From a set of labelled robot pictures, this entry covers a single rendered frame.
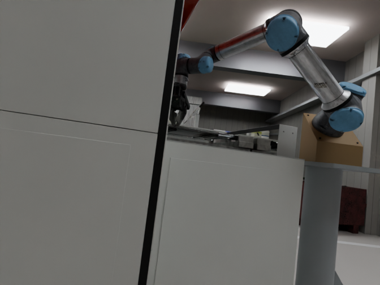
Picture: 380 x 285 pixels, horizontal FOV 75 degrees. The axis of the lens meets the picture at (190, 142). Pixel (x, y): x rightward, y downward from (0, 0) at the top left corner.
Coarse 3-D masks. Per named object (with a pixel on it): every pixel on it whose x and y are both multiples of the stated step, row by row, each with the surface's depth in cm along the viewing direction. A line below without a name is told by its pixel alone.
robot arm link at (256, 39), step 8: (264, 24) 106; (248, 32) 111; (256, 32) 108; (264, 32) 106; (232, 40) 115; (240, 40) 113; (248, 40) 111; (256, 40) 109; (264, 40) 109; (208, 48) 127; (216, 48) 120; (224, 48) 118; (232, 48) 116; (240, 48) 115; (248, 48) 114; (216, 56) 121; (224, 56) 120
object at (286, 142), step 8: (280, 128) 107; (288, 128) 108; (296, 128) 109; (280, 136) 107; (288, 136) 108; (296, 136) 109; (280, 144) 107; (288, 144) 108; (280, 152) 107; (288, 152) 108
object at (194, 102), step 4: (188, 96) 578; (188, 100) 578; (192, 100) 578; (196, 100) 578; (200, 100) 578; (192, 104) 580; (196, 104) 578; (200, 104) 578; (192, 108) 579; (196, 108) 580; (200, 108) 615; (176, 112) 578; (188, 112) 579; (192, 112) 579; (188, 116) 578; (184, 120) 577; (188, 120) 577; (192, 120) 578; (184, 124) 577; (188, 124) 577; (192, 124) 577
